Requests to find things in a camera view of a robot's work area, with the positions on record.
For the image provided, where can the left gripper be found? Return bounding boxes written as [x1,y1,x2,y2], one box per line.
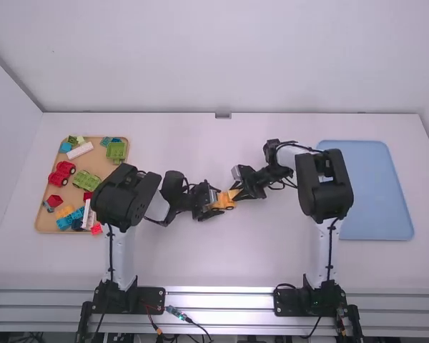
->
[189,181,226,223]

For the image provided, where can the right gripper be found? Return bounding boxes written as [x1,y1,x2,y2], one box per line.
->
[230,164,270,202]

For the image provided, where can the yellow toy car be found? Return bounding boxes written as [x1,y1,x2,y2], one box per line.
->
[210,190,242,212]

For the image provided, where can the silver rails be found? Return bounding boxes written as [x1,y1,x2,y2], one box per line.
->
[0,285,429,335]

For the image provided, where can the small blue circuit board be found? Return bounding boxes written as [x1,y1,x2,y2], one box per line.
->
[165,305,187,321]

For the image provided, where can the large light green toy brick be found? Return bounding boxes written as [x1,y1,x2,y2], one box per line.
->
[106,141,127,166]

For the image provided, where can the white toy brick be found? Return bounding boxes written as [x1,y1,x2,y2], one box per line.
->
[66,141,95,160]
[81,199,96,230]

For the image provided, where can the blue mat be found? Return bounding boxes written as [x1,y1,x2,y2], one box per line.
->
[315,139,415,241]

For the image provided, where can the green toy car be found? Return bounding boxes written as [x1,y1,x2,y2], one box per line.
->
[72,170,103,192]

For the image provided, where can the tan tray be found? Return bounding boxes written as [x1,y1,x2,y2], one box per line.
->
[34,135,131,234]

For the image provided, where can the red toy car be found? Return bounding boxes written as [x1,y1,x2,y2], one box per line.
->
[48,161,77,188]

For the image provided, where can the black cable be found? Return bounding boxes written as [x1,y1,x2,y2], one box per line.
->
[184,317,213,343]
[277,139,325,155]

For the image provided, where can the red wire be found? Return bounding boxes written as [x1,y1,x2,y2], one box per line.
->
[144,304,166,337]

